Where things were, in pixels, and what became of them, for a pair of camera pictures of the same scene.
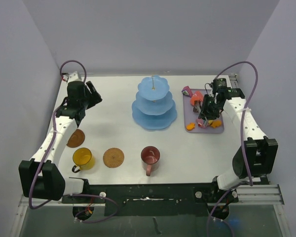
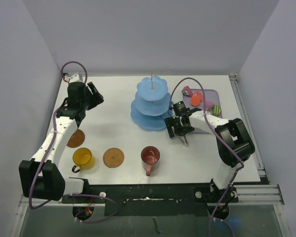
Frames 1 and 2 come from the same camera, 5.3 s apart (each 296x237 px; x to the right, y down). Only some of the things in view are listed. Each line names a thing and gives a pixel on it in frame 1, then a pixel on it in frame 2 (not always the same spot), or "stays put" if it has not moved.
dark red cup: [150, 155] stays put
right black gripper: [206, 114] -> [171, 122]
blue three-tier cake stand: [154, 108] stays put
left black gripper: [94, 98] stays put
